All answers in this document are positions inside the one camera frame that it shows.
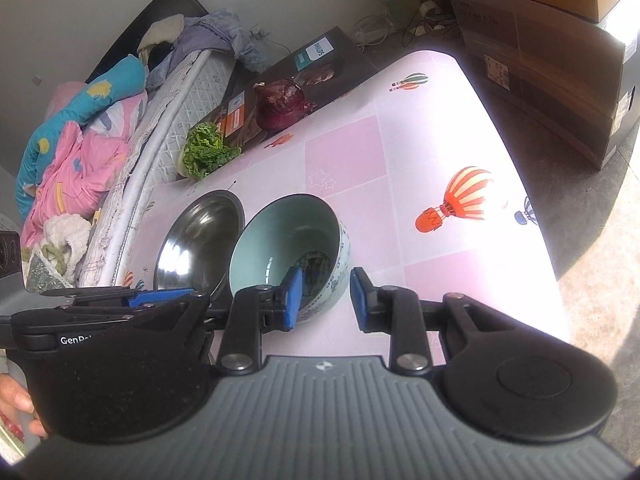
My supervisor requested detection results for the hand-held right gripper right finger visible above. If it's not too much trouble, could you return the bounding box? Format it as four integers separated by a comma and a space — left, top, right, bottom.
349, 266, 516, 376

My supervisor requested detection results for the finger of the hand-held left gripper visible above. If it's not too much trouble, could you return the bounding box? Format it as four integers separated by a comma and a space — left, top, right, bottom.
42, 287, 146, 300
72, 288, 197, 311

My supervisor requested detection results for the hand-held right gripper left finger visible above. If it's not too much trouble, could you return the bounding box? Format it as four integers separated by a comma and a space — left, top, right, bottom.
180, 266, 305, 377

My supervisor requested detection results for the teal ceramic bowl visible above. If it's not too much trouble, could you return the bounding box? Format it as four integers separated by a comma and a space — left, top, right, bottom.
228, 194, 354, 324

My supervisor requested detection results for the stainless steel bowl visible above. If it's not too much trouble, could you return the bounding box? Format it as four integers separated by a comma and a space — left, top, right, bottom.
153, 189, 246, 306

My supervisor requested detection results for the person's left hand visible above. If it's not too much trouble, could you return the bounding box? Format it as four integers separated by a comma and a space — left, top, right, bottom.
0, 374, 49, 439

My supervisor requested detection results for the white fluffy cloth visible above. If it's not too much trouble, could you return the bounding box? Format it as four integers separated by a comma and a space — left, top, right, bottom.
42, 213, 92, 283

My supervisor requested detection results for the black device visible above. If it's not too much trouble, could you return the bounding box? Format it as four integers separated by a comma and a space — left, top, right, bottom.
0, 229, 22, 277

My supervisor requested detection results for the pink printed blanket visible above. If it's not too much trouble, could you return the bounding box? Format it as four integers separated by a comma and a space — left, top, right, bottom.
20, 82, 148, 253

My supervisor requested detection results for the green leafy lettuce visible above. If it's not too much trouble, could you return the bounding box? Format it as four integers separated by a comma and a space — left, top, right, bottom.
179, 122, 244, 182

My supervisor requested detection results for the red onion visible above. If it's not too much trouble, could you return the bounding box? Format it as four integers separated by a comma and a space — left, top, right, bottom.
252, 78, 319, 134

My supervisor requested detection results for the blue blanket with yellow dots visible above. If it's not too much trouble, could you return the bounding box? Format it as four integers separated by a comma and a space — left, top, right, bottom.
14, 54, 149, 223

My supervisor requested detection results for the dark printed product box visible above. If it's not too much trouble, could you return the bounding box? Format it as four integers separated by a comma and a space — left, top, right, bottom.
204, 27, 379, 157

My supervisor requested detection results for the cream fleece cloth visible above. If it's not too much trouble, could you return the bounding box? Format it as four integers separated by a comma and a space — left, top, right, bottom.
137, 14, 187, 63

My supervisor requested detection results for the lavender grey cloth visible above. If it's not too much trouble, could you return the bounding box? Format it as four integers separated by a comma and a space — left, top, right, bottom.
139, 9, 272, 92

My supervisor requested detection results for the dark wooden headboard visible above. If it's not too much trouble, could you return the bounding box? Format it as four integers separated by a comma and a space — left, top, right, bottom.
84, 0, 209, 86

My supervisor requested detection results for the large brown cardboard box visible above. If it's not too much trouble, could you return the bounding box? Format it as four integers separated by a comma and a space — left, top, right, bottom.
446, 0, 640, 172

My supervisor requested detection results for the pale green bin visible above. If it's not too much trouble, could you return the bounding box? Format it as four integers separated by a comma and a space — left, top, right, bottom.
379, 0, 427, 27

